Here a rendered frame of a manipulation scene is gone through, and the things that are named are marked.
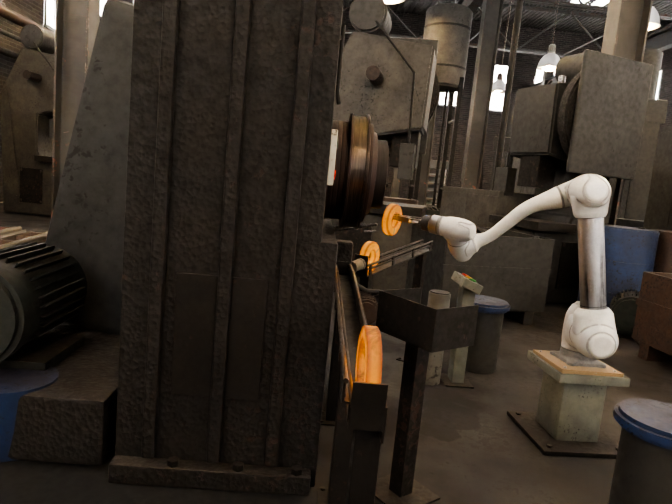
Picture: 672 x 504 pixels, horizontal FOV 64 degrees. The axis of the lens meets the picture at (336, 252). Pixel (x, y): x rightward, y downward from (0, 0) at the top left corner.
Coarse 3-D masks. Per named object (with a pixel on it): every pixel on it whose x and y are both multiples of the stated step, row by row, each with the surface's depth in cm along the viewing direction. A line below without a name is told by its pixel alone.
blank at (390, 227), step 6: (390, 204) 264; (396, 204) 264; (390, 210) 260; (396, 210) 265; (384, 216) 260; (390, 216) 261; (384, 222) 260; (390, 222) 262; (396, 222) 269; (384, 228) 262; (390, 228) 263; (396, 228) 269; (390, 234) 265
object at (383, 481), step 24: (408, 288) 194; (384, 312) 184; (408, 312) 174; (432, 312) 166; (456, 312) 171; (408, 336) 175; (432, 336) 166; (456, 336) 173; (408, 360) 185; (408, 384) 185; (408, 408) 185; (408, 432) 186; (408, 456) 188; (384, 480) 199; (408, 480) 190
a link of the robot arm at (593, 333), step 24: (576, 192) 217; (600, 192) 211; (576, 216) 222; (600, 216) 217; (600, 240) 219; (600, 264) 219; (600, 288) 220; (576, 312) 226; (600, 312) 219; (576, 336) 224; (600, 336) 214
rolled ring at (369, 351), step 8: (368, 328) 120; (376, 328) 121; (360, 336) 127; (368, 336) 117; (376, 336) 117; (360, 344) 127; (368, 344) 115; (376, 344) 116; (360, 352) 128; (368, 352) 114; (376, 352) 114; (360, 360) 128; (368, 360) 114; (376, 360) 114; (360, 368) 128; (368, 368) 113; (376, 368) 113; (360, 376) 127; (368, 376) 113; (376, 376) 113
